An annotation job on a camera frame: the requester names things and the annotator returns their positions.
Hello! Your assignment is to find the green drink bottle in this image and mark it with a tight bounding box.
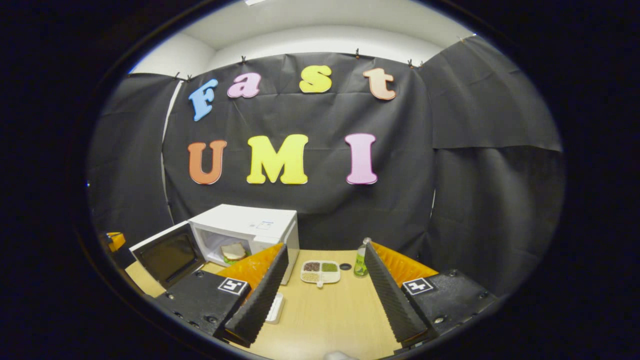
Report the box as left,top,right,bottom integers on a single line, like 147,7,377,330
353,237,372,278

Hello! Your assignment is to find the white microwave oven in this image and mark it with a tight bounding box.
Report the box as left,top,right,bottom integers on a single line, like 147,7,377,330
129,204,301,291

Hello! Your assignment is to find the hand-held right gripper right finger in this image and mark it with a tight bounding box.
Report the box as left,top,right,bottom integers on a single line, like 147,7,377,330
364,241,501,348

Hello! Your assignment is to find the white divided dish of beans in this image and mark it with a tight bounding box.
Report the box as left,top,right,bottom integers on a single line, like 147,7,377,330
300,260,342,289

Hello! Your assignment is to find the bread and lettuce sandwich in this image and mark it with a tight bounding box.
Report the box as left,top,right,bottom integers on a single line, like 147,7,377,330
220,242,249,264

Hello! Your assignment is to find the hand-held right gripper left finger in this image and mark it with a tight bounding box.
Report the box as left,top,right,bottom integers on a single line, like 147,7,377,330
155,243,290,348

